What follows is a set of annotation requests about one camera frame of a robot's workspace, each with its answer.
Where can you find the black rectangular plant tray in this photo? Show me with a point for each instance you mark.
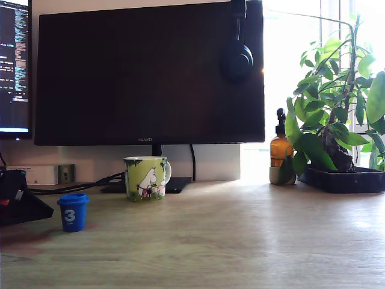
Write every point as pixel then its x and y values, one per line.
pixel 340 182

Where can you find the monitor showing code text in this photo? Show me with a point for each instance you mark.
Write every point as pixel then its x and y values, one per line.
pixel 13 60

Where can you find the large black computer monitor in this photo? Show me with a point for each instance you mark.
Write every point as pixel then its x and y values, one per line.
pixel 135 84

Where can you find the small green socket block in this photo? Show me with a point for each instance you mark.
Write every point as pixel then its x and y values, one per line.
pixel 66 173

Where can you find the green leafy bonsai plant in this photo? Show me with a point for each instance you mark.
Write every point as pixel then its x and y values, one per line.
pixel 331 90

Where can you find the white rectangular box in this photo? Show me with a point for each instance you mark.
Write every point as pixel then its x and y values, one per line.
pixel 42 176

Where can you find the blue coffee capsule number three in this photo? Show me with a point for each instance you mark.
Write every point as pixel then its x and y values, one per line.
pixel 72 215

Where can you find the green cartoon print mug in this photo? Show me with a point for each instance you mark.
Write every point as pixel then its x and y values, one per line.
pixel 144 180

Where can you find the small pale ceramic pot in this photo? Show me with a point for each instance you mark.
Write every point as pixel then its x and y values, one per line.
pixel 273 176

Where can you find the black over-ear headphones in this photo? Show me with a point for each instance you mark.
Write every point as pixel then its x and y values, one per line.
pixel 239 64

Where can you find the amber glass pump bottle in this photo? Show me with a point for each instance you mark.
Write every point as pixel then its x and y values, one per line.
pixel 278 150

